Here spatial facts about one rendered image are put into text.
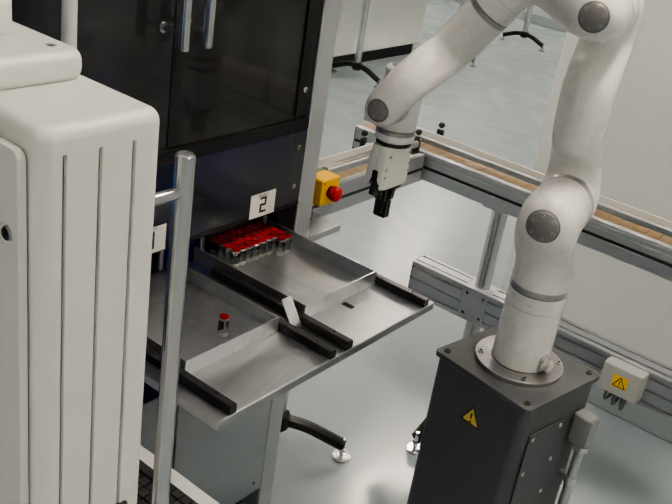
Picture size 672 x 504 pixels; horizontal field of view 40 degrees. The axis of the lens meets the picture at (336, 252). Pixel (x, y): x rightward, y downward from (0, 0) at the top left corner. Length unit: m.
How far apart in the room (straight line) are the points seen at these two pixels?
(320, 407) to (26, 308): 2.27
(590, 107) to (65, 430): 1.09
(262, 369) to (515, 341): 0.53
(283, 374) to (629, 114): 1.84
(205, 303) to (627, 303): 1.85
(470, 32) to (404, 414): 1.78
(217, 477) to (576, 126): 1.35
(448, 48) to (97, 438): 1.03
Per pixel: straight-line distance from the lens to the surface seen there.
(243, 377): 1.77
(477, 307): 3.00
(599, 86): 1.76
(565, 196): 1.78
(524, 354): 1.95
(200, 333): 1.89
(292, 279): 2.13
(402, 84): 1.80
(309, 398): 3.27
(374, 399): 3.32
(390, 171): 1.94
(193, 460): 2.41
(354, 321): 2.00
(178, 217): 1.14
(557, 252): 1.79
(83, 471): 1.22
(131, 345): 1.16
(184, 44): 1.74
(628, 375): 2.78
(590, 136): 1.78
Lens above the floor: 1.88
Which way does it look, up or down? 26 degrees down
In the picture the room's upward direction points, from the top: 9 degrees clockwise
